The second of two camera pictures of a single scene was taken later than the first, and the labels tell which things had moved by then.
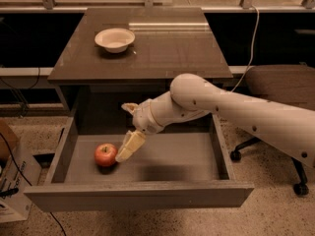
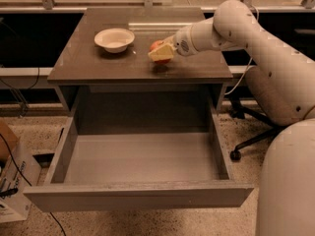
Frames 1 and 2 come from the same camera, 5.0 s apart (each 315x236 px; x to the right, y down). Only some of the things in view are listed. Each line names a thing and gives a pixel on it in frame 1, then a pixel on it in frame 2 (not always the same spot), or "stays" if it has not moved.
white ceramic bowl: (115, 39) stays
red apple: (105, 154) to (159, 61)
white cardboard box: (20, 173) stays
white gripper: (144, 117) to (182, 42)
